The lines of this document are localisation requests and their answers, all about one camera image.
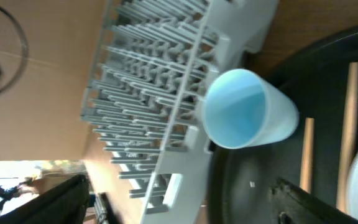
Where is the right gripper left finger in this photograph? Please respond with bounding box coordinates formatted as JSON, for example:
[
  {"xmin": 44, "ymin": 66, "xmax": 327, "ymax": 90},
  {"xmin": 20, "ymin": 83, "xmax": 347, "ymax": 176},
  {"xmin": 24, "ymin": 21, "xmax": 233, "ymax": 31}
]
[{"xmin": 0, "ymin": 174, "xmax": 90, "ymax": 224}]

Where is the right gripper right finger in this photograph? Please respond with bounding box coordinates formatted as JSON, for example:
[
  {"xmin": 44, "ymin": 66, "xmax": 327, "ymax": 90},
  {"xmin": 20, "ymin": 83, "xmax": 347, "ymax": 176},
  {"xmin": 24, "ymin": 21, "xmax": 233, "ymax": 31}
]
[{"xmin": 268, "ymin": 178, "xmax": 358, "ymax": 224}]

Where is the wooden chopstick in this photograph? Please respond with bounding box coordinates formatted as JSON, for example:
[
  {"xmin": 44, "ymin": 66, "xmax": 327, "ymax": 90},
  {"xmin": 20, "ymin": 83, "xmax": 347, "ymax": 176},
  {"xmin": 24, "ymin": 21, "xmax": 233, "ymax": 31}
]
[
  {"xmin": 300, "ymin": 118, "xmax": 314, "ymax": 193},
  {"xmin": 336, "ymin": 62, "xmax": 358, "ymax": 213}
]

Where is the light blue plastic cup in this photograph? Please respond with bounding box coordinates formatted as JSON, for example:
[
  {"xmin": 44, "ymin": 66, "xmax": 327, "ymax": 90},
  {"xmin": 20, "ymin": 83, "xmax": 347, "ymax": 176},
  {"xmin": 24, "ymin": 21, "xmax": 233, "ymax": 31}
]
[{"xmin": 202, "ymin": 69, "xmax": 299, "ymax": 149}]

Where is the grey plastic dishwasher rack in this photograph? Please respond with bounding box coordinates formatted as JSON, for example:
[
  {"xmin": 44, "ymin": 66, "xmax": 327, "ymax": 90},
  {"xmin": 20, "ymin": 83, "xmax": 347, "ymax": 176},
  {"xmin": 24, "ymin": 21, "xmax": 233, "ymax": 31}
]
[{"xmin": 81, "ymin": 0, "xmax": 278, "ymax": 223}]

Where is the round black serving tray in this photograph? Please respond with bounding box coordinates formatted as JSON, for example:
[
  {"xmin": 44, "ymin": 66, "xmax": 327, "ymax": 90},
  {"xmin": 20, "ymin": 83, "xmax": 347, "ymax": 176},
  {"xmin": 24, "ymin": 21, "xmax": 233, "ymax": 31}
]
[{"xmin": 207, "ymin": 26, "xmax": 358, "ymax": 224}]

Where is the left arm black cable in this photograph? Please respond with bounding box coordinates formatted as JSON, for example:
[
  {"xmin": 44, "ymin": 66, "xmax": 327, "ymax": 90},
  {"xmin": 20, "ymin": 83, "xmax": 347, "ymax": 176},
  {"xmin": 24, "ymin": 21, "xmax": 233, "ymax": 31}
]
[{"xmin": 0, "ymin": 0, "xmax": 30, "ymax": 108}]

